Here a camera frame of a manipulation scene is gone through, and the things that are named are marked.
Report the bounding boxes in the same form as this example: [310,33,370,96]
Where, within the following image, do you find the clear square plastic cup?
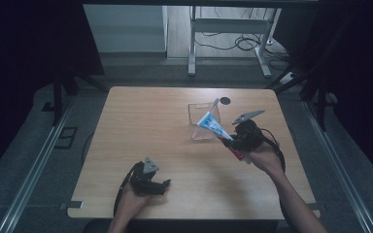
[187,101,222,142]

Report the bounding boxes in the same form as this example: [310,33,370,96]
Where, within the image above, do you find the blue and white toothpaste tube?
[196,111,253,165]

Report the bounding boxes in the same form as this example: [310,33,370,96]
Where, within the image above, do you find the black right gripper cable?
[259,127,294,226]

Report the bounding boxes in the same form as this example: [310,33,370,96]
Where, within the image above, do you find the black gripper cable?
[259,127,294,226]
[113,161,142,218]

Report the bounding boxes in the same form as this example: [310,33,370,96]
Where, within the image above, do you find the dark curtain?
[0,0,106,183]
[273,0,373,183]

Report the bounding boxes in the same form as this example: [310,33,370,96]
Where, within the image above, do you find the black floor cables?
[193,8,291,72]

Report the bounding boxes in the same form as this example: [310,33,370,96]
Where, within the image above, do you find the white metal desk frame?
[187,5,283,79]

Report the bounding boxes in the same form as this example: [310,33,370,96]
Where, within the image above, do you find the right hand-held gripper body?
[231,108,267,153]

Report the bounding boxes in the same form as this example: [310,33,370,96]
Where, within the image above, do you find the black metal stand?
[51,62,109,127]
[264,62,328,132]

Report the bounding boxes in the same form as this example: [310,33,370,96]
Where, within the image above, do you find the aluminium floor rail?
[0,96,76,233]
[301,100,373,233]

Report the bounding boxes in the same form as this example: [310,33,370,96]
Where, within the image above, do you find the black floor bracket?
[53,125,79,150]

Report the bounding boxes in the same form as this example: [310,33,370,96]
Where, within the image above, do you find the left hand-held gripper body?
[128,156,160,197]

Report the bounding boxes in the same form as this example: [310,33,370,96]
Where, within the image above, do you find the person's left hand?
[114,183,152,224]

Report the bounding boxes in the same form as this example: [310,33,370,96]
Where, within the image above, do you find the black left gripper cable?
[113,161,142,218]

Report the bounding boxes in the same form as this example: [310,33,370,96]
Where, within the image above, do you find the person's right hand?
[246,141,288,178]

